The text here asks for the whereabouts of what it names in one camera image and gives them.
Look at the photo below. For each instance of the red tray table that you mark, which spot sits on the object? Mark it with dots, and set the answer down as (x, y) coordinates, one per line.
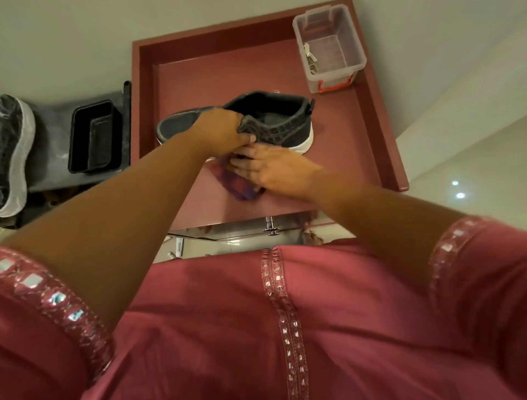
(350, 136)

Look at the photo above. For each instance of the person's right hand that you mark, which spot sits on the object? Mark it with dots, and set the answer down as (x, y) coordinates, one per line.
(280, 171)

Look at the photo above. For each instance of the person's left hand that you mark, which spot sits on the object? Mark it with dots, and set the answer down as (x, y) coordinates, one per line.
(218, 132)

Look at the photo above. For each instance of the small tubes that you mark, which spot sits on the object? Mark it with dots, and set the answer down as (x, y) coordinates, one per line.
(179, 245)

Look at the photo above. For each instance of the dark grey sneaker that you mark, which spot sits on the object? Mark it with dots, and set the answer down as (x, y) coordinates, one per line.
(16, 152)
(284, 123)

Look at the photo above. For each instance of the black shoe rack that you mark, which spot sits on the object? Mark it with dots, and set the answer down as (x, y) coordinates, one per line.
(49, 165)

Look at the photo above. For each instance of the clear plastic box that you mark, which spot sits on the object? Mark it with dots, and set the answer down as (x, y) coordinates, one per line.
(333, 45)

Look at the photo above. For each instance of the pink embroidered tunic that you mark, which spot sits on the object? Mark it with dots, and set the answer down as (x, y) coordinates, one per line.
(247, 329)

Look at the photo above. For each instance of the purple orange checked cloth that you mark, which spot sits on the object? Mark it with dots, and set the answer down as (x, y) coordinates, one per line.
(239, 187)

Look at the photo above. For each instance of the black plastic tray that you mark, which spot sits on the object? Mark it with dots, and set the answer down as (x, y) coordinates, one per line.
(94, 138)

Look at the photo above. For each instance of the white battery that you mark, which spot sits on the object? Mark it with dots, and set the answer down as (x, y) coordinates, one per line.
(173, 255)

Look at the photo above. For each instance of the person's right forearm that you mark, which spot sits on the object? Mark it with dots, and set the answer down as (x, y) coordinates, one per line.
(391, 230)

